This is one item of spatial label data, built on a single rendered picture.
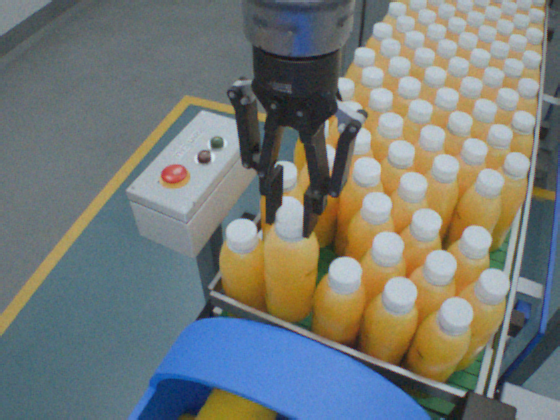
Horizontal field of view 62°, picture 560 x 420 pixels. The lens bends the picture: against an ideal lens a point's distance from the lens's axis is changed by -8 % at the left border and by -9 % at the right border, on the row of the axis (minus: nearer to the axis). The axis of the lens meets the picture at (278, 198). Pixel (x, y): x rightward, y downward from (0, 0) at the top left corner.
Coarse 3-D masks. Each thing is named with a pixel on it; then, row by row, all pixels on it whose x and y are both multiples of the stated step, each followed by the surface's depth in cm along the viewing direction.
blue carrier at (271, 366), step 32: (224, 320) 41; (192, 352) 40; (224, 352) 38; (256, 352) 37; (288, 352) 37; (320, 352) 37; (160, 384) 47; (192, 384) 54; (224, 384) 36; (256, 384) 35; (288, 384) 35; (320, 384) 35; (352, 384) 36; (384, 384) 37; (160, 416) 49; (288, 416) 34; (320, 416) 34; (352, 416) 34; (384, 416) 35; (416, 416) 37
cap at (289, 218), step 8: (280, 208) 57; (288, 208) 58; (296, 208) 58; (280, 216) 57; (288, 216) 57; (296, 216) 57; (280, 224) 56; (288, 224) 56; (296, 224) 56; (280, 232) 57; (288, 232) 56; (296, 232) 56
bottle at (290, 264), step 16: (272, 240) 59; (288, 240) 57; (304, 240) 58; (272, 256) 59; (288, 256) 58; (304, 256) 58; (272, 272) 61; (288, 272) 59; (304, 272) 60; (272, 288) 63; (288, 288) 62; (304, 288) 63; (272, 304) 67; (288, 304) 65; (304, 304) 66; (288, 320) 68
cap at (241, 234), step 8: (232, 224) 64; (240, 224) 64; (248, 224) 64; (232, 232) 63; (240, 232) 63; (248, 232) 63; (256, 232) 63; (232, 240) 63; (240, 240) 62; (248, 240) 63; (256, 240) 64; (240, 248) 63
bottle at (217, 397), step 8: (216, 392) 46; (224, 392) 45; (208, 400) 46; (216, 400) 45; (224, 400) 44; (232, 400) 44; (240, 400) 44; (248, 400) 44; (208, 408) 44; (216, 408) 44; (224, 408) 44; (232, 408) 44; (240, 408) 44; (248, 408) 44; (256, 408) 44; (264, 408) 45; (200, 416) 44; (208, 416) 43; (216, 416) 43; (224, 416) 43; (232, 416) 43; (240, 416) 43; (248, 416) 43; (256, 416) 44; (264, 416) 44; (272, 416) 45
